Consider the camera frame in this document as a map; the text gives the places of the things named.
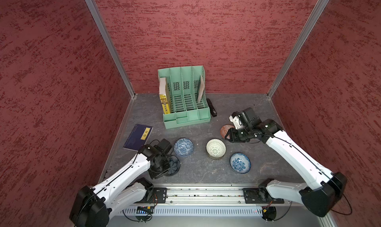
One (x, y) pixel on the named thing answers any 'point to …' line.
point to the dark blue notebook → (138, 137)
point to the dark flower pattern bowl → (174, 164)
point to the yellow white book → (162, 94)
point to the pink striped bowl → (219, 158)
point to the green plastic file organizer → (182, 87)
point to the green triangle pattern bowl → (216, 147)
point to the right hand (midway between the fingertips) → (227, 140)
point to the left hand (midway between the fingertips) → (164, 176)
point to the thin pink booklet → (201, 87)
